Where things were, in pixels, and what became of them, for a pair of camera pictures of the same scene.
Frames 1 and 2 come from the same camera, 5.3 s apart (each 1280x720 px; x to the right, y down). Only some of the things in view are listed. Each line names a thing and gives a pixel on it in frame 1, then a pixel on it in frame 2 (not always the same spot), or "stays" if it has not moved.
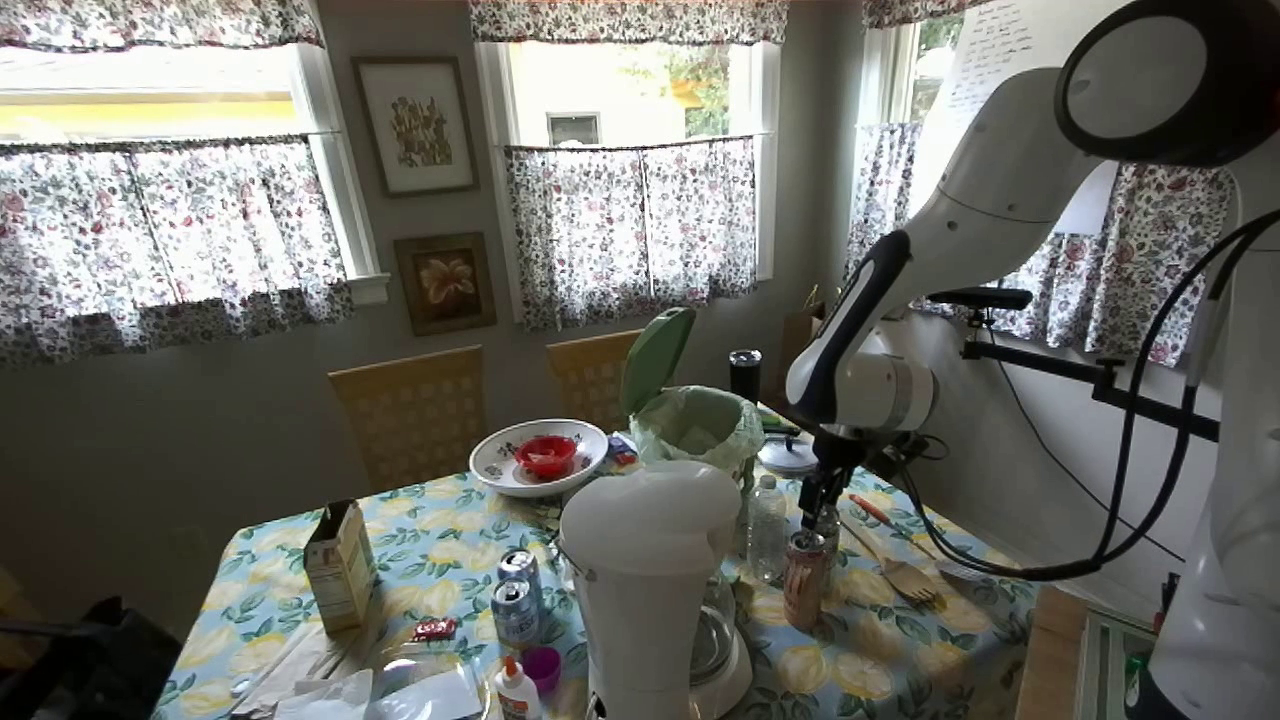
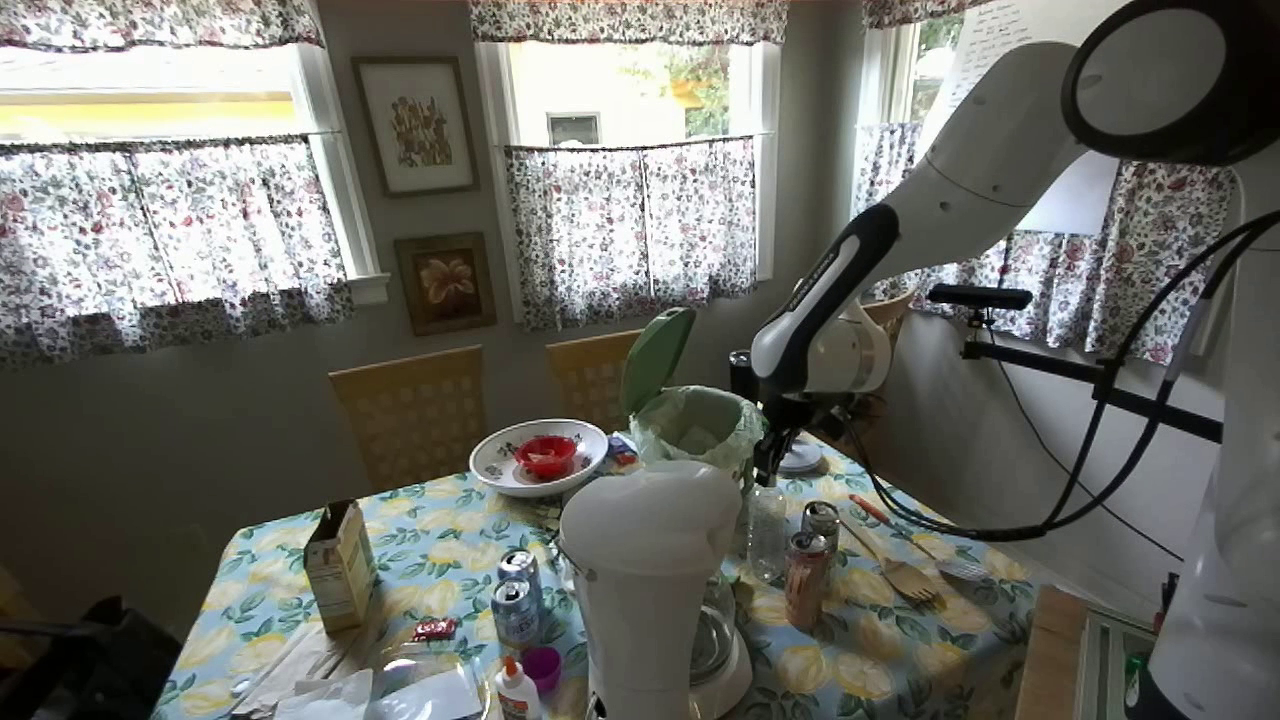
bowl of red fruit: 537,452 stays
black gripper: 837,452 -> 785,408
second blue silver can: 517,572 stays
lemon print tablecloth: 887,618 stays
